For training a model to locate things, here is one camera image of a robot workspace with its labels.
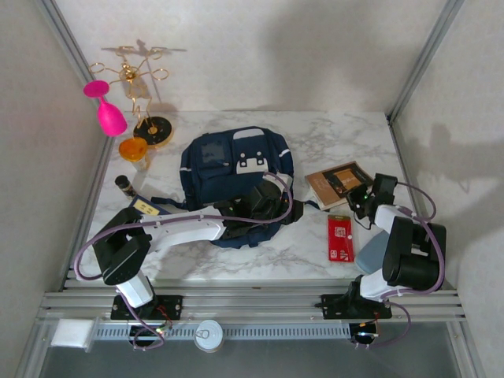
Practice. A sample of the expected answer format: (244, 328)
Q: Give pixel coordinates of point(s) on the brown book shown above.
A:
(330, 185)

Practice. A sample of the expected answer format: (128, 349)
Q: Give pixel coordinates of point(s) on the orange plastic wine glass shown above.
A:
(133, 149)

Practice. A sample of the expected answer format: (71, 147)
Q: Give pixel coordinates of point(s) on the aluminium mounting rail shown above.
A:
(256, 303)

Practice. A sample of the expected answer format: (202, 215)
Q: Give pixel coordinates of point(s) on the silver tin can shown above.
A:
(208, 335)

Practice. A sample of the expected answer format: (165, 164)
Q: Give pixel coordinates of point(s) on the grey-blue pencil case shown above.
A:
(372, 252)

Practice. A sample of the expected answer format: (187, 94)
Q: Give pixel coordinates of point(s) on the blue box with label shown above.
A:
(147, 208)

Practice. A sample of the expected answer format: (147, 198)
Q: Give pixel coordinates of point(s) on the red card package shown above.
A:
(340, 240)

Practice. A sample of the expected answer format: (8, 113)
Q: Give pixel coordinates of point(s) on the navy blue backpack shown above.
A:
(220, 177)

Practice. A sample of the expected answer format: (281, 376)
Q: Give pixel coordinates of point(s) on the white foam block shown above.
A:
(71, 334)

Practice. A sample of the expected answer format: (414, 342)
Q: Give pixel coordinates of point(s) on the pink plastic wine glass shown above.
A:
(112, 120)

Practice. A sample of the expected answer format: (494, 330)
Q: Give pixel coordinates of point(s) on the aluminium frame post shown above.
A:
(422, 59)
(65, 41)

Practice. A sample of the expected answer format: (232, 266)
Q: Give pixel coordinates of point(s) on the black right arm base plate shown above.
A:
(332, 306)

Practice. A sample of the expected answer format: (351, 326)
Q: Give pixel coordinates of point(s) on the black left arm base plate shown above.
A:
(173, 307)

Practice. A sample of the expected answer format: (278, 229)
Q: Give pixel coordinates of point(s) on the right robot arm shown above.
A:
(413, 256)

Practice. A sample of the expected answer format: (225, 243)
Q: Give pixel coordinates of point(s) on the small black bottle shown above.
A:
(126, 187)

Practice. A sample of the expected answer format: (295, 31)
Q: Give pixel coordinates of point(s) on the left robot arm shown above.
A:
(185, 232)

